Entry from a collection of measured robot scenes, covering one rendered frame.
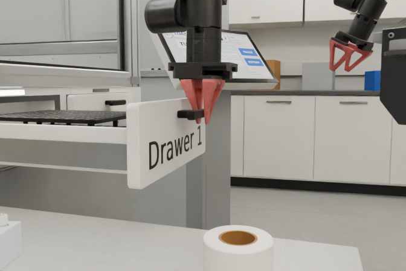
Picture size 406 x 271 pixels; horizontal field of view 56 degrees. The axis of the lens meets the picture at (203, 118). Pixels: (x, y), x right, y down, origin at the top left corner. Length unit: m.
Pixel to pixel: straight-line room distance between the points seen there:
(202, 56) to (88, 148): 0.22
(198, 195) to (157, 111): 1.12
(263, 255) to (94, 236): 0.23
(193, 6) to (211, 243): 0.37
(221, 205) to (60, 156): 1.20
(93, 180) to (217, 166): 0.72
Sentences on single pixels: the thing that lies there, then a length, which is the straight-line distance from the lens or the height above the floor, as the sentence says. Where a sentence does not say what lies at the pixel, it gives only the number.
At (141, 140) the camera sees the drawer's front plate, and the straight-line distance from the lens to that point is 0.49.
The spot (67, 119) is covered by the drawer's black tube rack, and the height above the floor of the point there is 0.90.
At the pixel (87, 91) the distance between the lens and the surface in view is 0.99.
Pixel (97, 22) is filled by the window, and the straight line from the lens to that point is 1.08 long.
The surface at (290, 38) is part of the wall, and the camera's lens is 4.17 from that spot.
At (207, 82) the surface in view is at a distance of 0.59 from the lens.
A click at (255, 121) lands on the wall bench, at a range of 3.47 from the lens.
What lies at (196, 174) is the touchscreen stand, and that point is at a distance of 1.62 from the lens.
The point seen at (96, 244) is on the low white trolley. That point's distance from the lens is 0.50.
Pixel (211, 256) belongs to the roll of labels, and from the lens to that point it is 0.38.
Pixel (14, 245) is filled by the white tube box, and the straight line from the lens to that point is 0.49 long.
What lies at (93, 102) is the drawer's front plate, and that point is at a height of 0.91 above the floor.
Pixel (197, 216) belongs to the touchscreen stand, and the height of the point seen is 0.39.
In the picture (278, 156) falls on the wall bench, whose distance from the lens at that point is 3.50.
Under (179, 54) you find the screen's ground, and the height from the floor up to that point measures 1.06.
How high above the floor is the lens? 0.95
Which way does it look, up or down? 5 degrees down
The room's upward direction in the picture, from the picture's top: straight up
